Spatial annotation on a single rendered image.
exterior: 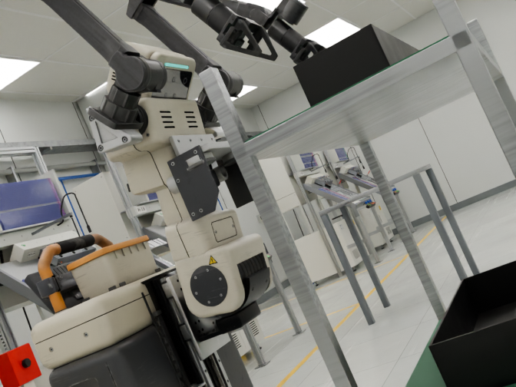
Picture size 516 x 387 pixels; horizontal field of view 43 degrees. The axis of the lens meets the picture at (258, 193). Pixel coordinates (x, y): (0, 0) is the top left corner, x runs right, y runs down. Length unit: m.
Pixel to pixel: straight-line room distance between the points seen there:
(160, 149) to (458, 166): 9.22
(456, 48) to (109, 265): 1.09
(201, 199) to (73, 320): 0.43
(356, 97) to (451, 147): 9.61
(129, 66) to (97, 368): 0.72
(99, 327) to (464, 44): 1.05
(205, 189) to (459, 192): 9.30
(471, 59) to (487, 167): 9.61
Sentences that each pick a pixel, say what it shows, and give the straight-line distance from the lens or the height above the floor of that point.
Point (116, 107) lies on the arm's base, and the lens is 1.55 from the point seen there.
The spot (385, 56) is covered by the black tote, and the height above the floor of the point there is 0.99.
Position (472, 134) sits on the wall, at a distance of 10.67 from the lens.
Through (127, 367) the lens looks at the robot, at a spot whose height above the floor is 0.63.
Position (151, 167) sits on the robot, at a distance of 1.71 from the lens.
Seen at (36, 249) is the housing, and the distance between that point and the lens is 3.88.
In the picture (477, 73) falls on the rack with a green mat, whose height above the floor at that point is 0.88.
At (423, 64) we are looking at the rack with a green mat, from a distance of 1.09.
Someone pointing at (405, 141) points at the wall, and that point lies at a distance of 10.82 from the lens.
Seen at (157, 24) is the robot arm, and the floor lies 1.48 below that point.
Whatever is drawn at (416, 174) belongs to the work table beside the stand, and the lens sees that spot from 4.11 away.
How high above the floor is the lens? 0.77
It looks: 4 degrees up
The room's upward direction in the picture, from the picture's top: 24 degrees counter-clockwise
